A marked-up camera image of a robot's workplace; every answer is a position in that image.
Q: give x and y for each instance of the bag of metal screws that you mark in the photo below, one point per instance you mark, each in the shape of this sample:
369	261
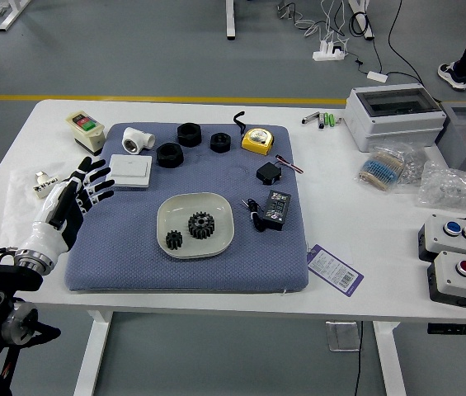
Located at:
416	167

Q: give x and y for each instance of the clear plastic sheet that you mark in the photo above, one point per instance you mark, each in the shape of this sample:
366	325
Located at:
20	206

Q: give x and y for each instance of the small black gear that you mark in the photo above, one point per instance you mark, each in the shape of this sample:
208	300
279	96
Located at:
175	240

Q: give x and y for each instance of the white background desk leg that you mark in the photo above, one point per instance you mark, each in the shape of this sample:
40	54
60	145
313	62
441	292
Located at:
362	20
12	16
230	20

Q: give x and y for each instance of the white power strip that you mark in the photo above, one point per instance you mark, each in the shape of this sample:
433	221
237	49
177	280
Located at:
327	54

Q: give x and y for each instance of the blue yellow red button box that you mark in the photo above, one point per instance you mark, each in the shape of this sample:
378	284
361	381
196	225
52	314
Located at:
436	235

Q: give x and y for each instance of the white table leg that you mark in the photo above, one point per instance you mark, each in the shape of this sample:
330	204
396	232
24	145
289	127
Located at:
391	363
92	354

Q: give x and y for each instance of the yellow tape measure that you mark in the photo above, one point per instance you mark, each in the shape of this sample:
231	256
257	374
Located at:
257	140

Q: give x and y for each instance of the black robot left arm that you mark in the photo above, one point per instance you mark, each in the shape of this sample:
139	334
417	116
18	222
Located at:
6	280

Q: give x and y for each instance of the small white floor adapter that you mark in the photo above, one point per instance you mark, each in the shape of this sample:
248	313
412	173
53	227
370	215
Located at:
377	76

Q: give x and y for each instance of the blue-grey cushion mat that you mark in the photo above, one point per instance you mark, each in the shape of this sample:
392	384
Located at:
199	272

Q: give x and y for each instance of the clear bubble wrap bag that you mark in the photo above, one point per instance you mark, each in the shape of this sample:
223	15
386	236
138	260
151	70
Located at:
451	185

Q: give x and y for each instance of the large black gear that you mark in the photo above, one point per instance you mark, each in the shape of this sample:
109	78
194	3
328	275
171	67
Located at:
201	224

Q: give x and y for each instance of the silver box under table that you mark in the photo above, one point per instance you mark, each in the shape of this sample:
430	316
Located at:
342	336

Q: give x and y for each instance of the purple barcode tag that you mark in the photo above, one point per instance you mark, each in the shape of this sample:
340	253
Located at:
333	270

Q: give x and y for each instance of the white square plate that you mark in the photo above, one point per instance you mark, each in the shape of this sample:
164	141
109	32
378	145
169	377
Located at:
220	243

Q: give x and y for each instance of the black desk control panel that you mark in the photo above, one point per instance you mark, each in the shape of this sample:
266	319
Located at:
459	329

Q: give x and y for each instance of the grey electrical distribution box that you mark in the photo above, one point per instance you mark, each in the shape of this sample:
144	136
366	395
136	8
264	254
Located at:
393	123

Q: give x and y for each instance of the green cylindrical battery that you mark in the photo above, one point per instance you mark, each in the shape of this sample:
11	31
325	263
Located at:
333	120
328	119

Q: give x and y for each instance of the beige red-green switch box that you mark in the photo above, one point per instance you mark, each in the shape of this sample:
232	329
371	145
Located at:
88	134

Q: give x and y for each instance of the white wall switch plate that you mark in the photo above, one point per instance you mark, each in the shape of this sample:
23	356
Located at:
133	169

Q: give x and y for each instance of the small black hex nut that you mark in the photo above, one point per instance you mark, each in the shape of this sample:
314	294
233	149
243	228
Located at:
220	144

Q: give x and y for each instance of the bag of blue resistors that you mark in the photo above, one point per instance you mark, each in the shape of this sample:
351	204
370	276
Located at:
381	169

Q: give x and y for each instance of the grey foam block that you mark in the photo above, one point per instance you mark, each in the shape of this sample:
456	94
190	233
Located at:
461	144

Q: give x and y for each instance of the white pipe tee fitting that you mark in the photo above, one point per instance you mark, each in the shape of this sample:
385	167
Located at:
135	138

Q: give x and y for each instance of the large black hex nut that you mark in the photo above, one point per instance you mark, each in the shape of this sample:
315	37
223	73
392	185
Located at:
170	157
189	136

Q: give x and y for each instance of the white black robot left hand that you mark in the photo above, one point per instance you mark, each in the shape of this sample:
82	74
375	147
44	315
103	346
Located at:
51	218

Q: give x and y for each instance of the red green button box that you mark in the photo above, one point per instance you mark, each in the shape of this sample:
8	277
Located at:
447	280

